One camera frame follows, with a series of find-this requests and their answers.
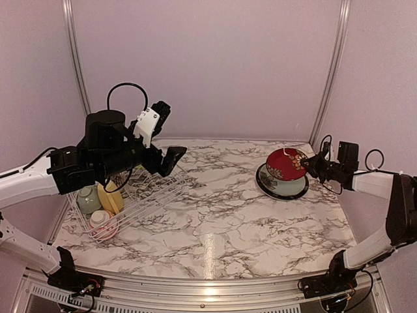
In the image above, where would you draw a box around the aluminium frame post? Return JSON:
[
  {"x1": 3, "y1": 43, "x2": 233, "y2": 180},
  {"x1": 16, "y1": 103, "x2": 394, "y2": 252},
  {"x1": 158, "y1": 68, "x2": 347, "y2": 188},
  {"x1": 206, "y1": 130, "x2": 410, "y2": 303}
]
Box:
[
  {"x1": 62, "y1": 0, "x2": 91, "y2": 116},
  {"x1": 309, "y1": 0, "x2": 351, "y2": 145}
]

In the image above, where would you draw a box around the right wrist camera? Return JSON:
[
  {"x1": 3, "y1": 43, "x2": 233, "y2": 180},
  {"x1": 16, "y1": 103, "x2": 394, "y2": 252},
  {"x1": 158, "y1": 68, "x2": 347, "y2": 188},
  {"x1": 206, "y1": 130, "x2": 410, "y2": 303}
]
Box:
[{"x1": 320, "y1": 134, "x2": 334, "y2": 161}]

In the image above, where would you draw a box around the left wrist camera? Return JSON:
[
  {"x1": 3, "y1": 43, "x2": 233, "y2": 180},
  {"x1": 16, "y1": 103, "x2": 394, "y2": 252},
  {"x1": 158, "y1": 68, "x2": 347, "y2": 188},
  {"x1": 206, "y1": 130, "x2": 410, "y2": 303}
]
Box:
[{"x1": 133, "y1": 100, "x2": 171, "y2": 149}]

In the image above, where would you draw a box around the pale green cup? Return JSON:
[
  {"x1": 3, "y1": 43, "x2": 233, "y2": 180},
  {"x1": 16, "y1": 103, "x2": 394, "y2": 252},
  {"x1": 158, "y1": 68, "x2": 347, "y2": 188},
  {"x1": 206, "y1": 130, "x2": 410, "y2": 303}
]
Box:
[{"x1": 76, "y1": 186, "x2": 102, "y2": 215}]

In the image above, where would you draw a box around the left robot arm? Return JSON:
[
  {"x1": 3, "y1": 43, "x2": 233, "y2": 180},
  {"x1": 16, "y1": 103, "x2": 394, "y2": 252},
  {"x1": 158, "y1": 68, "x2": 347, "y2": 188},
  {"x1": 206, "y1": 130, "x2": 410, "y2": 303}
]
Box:
[{"x1": 1, "y1": 108, "x2": 186, "y2": 208}]

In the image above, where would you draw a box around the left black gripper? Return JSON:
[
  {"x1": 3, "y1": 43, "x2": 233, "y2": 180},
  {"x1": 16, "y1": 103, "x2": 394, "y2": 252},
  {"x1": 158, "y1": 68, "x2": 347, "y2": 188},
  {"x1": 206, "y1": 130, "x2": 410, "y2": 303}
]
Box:
[{"x1": 98, "y1": 120, "x2": 187, "y2": 180}]

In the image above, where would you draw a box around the yellow mug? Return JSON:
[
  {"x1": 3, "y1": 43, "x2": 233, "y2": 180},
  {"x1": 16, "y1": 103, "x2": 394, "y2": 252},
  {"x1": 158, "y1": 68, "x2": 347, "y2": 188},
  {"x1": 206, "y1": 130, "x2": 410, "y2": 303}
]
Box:
[{"x1": 97, "y1": 181, "x2": 124, "y2": 215}]

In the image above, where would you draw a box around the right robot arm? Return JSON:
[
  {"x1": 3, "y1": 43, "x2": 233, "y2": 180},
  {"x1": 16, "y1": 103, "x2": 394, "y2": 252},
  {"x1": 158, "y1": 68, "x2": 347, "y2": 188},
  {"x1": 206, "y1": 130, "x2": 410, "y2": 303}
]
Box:
[{"x1": 301, "y1": 142, "x2": 416, "y2": 292}]

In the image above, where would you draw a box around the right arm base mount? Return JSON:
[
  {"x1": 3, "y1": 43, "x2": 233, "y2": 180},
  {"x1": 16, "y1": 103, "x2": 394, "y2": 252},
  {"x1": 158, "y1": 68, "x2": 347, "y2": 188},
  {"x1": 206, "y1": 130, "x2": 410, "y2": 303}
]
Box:
[{"x1": 297, "y1": 252, "x2": 359, "y2": 299}]

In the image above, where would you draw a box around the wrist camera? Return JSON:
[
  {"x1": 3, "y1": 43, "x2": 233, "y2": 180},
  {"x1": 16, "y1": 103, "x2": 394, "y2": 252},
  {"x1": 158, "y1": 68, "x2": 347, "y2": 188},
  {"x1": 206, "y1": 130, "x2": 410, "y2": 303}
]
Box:
[
  {"x1": 320, "y1": 134, "x2": 334, "y2": 161},
  {"x1": 133, "y1": 100, "x2": 171, "y2": 149}
]

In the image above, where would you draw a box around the light green flower plate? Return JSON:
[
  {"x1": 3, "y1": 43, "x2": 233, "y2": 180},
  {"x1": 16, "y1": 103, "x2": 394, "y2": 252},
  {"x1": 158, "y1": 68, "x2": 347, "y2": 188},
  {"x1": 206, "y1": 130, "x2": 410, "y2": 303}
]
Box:
[{"x1": 257, "y1": 164, "x2": 307, "y2": 196}]

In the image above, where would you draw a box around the pink white small bowl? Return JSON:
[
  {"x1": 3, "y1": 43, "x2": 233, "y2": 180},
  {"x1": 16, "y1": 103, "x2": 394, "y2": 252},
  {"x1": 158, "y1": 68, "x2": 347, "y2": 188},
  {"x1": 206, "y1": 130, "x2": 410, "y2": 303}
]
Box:
[{"x1": 89, "y1": 209, "x2": 119, "y2": 242}]

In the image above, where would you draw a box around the front aluminium rail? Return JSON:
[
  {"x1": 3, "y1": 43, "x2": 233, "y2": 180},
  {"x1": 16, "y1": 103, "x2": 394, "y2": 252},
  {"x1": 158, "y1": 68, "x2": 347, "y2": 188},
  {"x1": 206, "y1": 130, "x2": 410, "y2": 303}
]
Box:
[{"x1": 12, "y1": 267, "x2": 392, "y2": 312}]

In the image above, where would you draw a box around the white wire dish rack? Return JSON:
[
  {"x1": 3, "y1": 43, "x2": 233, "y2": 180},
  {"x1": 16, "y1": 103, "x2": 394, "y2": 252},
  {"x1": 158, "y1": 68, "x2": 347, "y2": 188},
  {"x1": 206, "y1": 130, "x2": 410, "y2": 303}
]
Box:
[{"x1": 67, "y1": 166, "x2": 186, "y2": 243}]

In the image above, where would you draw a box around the right aluminium frame post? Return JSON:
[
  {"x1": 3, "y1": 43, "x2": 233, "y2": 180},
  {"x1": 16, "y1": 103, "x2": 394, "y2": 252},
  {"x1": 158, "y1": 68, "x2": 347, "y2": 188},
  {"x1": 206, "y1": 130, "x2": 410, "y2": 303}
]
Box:
[{"x1": 309, "y1": 0, "x2": 351, "y2": 145}]

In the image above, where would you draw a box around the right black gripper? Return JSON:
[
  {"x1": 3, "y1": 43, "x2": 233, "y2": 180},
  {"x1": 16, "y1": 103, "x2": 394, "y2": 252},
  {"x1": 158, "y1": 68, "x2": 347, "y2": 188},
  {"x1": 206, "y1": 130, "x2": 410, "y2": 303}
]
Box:
[{"x1": 299, "y1": 151, "x2": 343, "y2": 183}]

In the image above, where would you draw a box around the left aluminium frame post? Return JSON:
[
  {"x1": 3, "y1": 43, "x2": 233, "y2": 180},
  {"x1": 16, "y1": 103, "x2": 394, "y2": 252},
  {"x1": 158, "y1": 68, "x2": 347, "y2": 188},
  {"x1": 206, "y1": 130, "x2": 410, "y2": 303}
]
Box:
[{"x1": 62, "y1": 0, "x2": 91, "y2": 116}]

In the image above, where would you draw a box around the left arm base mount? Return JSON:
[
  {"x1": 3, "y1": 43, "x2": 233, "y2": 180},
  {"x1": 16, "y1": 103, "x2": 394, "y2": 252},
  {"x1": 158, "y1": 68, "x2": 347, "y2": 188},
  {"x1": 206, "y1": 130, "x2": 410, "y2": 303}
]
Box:
[{"x1": 42, "y1": 265, "x2": 104, "y2": 312}]

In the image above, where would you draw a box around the black rimmed beige plate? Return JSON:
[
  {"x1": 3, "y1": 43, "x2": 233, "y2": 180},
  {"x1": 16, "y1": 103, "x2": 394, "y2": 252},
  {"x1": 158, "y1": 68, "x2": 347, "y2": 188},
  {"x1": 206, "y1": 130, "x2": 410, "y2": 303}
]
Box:
[{"x1": 255, "y1": 164, "x2": 309, "y2": 201}]

